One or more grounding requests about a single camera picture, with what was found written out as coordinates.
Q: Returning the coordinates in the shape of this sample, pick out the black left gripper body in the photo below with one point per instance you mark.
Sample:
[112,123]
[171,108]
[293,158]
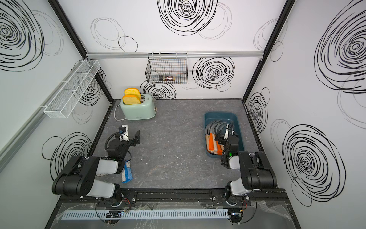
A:
[126,146]

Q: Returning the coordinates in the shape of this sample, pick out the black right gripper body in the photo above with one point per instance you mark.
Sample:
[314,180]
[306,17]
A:
[222,137]

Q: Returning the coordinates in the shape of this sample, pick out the orange handle sickle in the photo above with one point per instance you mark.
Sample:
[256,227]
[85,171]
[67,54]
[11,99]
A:
[220,132]
[210,145]

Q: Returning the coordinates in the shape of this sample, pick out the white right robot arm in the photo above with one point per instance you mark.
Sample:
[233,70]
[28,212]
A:
[256,172]

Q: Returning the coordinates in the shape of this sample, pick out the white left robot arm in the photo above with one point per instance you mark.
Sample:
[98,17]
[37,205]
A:
[77,178]

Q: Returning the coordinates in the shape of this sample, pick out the teal plastic storage box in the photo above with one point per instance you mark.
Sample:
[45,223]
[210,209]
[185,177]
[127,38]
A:
[225,116]

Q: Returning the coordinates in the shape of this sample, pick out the blue snack packet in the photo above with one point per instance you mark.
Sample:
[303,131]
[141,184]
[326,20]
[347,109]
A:
[127,173]

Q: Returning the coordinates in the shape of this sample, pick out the mint green toaster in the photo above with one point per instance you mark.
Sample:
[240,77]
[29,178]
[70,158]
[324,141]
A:
[145,110]

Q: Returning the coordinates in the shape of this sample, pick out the yellow toast slice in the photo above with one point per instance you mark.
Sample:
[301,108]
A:
[132,91]
[131,99]

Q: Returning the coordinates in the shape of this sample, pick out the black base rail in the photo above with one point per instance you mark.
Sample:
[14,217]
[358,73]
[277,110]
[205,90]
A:
[215,197]

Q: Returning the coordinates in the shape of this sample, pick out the white wire wall shelf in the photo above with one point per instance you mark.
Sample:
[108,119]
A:
[80,87]

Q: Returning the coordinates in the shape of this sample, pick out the white slotted cable duct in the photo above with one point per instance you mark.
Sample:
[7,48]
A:
[144,214]

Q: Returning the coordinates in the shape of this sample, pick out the black wire wall basket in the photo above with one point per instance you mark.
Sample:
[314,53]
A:
[167,67]

